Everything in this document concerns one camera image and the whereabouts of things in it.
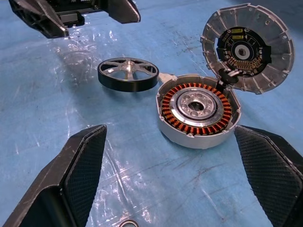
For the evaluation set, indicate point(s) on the round metal rotor disc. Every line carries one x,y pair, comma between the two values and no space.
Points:
272,78

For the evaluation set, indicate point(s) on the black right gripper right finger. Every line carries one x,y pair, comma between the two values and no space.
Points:
272,170

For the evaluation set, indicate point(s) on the black spoked rotor ring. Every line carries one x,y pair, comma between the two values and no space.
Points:
127,86

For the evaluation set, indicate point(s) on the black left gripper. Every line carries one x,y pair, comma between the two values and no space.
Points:
75,7

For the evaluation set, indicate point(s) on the silver stator with copper coils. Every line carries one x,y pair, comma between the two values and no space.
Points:
203,128

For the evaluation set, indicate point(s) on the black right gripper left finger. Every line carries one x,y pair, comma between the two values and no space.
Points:
59,179

